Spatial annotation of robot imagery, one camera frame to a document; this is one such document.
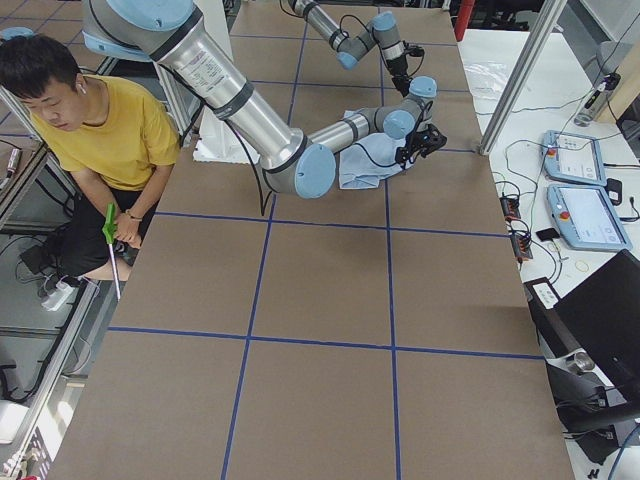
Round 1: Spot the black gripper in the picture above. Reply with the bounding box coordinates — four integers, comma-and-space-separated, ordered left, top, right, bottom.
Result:
387, 55, 412, 90

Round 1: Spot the light blue button shirt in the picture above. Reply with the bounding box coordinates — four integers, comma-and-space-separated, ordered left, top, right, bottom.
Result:
338, 133, 405, 190

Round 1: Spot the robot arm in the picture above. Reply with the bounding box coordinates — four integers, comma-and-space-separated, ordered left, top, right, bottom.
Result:
82, 1, 447, 199
287, 0, 424, 97

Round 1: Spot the clear plastic bag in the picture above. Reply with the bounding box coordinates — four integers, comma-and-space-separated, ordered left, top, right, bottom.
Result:
463, 61, 511, 116

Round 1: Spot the black usb hub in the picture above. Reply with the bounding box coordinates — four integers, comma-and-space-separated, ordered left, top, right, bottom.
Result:
499, 195, 533, 264

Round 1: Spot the upper blue teach pendant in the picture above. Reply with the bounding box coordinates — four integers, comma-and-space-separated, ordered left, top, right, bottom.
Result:
542, 130, 607, 187

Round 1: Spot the blue teach pendant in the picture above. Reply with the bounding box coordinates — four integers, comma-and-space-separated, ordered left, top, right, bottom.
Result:
542, 130, 607, 187
546, 183, 632, 252

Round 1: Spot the plastic water bottle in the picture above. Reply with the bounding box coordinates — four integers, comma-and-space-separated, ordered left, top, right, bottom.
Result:
573, 72, 621, 127

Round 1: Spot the lower blue teach pendant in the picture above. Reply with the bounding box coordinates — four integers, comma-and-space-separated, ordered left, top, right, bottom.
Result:
546, 183, 632, 252

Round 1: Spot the person in yellow shirt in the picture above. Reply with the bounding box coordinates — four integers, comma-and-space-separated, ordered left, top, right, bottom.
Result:
1, 35, 180, 281

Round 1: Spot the black monitor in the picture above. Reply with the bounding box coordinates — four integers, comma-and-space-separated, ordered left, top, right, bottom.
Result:
554, 250, 639, 400

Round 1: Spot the green tool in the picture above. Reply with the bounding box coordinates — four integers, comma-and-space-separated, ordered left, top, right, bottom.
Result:
102, 202, 121, 301

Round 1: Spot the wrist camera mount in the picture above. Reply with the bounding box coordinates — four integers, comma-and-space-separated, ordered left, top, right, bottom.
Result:
394, 124, 448, 169
404, 43, 425, 58

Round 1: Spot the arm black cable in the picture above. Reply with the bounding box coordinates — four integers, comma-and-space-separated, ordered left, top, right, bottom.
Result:
332, 13, 426, 76
249, 99, 436, 217

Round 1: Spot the aluminium frame post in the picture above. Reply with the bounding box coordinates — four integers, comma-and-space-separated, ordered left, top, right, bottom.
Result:
478, 0, 567, 156

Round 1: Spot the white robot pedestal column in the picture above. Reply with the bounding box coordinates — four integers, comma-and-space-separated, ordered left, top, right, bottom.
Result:
193, 1, 259, 164

